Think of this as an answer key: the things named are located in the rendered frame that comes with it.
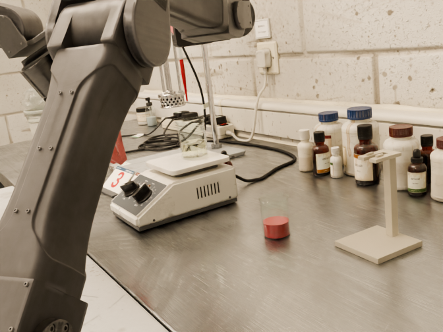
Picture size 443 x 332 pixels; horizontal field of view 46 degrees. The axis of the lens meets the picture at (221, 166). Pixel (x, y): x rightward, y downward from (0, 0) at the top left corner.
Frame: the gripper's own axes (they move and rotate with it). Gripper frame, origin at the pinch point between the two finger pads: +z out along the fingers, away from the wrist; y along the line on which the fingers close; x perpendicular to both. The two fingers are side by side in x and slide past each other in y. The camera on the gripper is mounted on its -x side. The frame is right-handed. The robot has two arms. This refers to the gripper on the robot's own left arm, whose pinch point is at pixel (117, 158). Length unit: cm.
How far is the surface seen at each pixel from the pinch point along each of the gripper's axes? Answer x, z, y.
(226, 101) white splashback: -53, 28, 48
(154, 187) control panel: -1.7, 8.4, -0.1
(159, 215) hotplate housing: 1.8, 11.0, -3.2
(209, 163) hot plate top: -10.8, 10.9, -4.3
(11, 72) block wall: -58, 2, 234
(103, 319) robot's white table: 21.0, 4.4, -23.4
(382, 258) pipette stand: -5.7, 19.9, -38.8
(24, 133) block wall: -41, 33, 236
